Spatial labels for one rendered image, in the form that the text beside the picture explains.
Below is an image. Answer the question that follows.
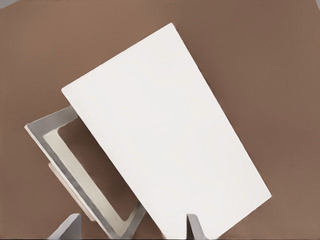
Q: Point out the white oven door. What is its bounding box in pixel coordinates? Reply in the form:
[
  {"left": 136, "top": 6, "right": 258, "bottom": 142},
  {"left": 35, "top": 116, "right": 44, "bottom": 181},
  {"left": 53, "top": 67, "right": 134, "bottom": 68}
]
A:
[{"left": 24, "top": 105, "right": 148, "bottom": 239}]

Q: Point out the pale oven door handle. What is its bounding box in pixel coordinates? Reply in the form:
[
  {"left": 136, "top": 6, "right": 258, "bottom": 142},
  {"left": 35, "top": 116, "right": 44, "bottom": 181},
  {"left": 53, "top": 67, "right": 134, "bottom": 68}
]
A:
[{"left": 47, "top": 162, "right": 95, "bottom": 222}]

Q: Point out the white oven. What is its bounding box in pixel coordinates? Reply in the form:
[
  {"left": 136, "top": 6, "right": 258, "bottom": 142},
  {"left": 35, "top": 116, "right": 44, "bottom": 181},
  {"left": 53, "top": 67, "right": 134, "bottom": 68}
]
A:
[{"left": 61, "top": 22, "right": 273, "bottom": 239}]

